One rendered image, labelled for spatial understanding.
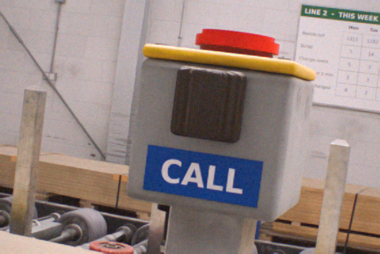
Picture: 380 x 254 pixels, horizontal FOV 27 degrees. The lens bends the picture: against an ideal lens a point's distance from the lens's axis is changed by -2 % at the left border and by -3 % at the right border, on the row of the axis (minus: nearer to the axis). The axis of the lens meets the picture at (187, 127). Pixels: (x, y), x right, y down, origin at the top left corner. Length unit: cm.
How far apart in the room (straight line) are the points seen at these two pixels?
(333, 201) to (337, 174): 5
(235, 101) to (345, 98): 719
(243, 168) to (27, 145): 130
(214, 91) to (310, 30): 726
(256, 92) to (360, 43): 720
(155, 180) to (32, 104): 128
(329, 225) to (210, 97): 114
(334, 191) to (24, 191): 62
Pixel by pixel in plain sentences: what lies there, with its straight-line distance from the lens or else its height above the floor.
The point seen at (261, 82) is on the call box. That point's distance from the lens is 34.
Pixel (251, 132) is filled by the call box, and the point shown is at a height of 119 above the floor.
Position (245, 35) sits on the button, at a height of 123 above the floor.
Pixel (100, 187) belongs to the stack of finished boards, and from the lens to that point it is 674.
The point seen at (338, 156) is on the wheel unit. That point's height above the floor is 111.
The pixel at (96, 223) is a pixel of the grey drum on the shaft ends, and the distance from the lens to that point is 204.
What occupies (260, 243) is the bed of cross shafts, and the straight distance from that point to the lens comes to 203.
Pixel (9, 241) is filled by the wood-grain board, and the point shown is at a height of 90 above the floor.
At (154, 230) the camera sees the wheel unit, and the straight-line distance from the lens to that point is 154.
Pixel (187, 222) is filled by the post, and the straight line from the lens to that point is 37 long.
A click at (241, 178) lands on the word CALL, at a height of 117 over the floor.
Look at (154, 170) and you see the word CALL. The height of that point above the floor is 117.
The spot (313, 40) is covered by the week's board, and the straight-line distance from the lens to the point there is 758.
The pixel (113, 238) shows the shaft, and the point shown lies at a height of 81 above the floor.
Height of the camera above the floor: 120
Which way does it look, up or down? 3 degrees down
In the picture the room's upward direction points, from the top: 7 degrees clockwise
